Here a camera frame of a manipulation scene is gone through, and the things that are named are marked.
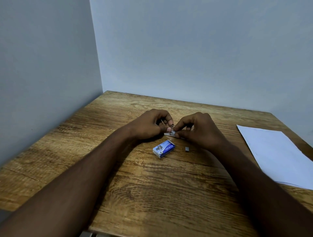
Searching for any person's right hand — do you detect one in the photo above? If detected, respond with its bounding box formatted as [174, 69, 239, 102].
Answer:
[173, 112, 228, 150]

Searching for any person's left hand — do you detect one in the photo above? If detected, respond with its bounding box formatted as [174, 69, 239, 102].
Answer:
[130, 109, 174, 141]

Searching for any small silver stapler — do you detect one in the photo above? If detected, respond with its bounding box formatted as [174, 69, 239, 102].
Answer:
[164, 124, 185, 140]

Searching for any person's left forearm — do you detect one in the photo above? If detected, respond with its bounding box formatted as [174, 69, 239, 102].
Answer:
[0, 122, 140, 237]

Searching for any person's right forearm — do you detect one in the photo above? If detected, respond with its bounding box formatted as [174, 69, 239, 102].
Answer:
[210, 140, 313, 237]

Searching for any blue staple box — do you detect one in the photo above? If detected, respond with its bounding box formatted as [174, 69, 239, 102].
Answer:
[153, 140, 176, 159]

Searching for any white paper sheet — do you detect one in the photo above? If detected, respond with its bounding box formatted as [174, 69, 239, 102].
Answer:
[236, 125, 313, 190]

